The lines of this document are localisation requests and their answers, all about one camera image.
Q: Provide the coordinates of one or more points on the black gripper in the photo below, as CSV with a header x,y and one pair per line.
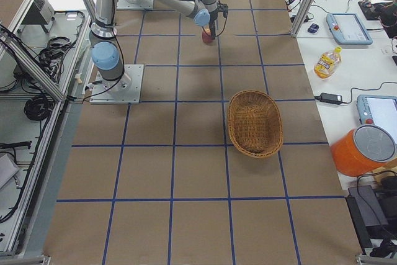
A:
x,y
213,19

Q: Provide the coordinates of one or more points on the red apple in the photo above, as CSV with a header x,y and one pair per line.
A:
x,y
206,36

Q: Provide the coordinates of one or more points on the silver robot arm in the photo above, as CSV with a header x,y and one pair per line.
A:
x,y
106,52

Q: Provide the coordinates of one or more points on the woven wicker basket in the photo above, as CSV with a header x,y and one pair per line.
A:
x,y
255,124

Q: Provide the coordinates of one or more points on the small dark blue pouch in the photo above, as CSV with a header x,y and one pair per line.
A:
x,y
313,28

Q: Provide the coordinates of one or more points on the orange juice bottle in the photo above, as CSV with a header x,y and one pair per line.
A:
x,y
328,62

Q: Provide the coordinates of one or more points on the blue teach pendant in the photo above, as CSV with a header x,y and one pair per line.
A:
x,y
348,29
377,110

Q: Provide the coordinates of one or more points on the black power adapter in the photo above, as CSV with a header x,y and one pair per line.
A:
x,y
330,98

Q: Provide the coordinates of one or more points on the orange round container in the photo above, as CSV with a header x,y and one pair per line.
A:
x,y
362,150

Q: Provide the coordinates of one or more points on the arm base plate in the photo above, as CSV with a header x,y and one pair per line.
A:
x,y
135,5
126,91

